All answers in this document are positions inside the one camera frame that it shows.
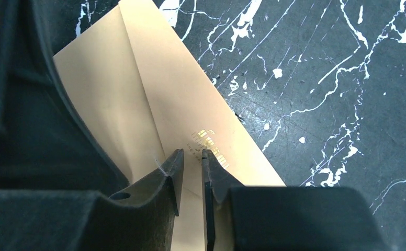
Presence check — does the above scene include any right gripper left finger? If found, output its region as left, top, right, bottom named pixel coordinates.
left=0, top=149, right=184, bottom=250

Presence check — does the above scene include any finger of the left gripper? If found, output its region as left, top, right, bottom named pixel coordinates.
left=0, top=1, right=129, bottom=191

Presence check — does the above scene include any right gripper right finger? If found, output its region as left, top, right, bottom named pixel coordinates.
left=201, top=150, right=389, bottom=250

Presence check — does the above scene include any orange paper envelope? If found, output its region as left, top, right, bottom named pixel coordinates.
left=54, top=1, right=284, bottom=250

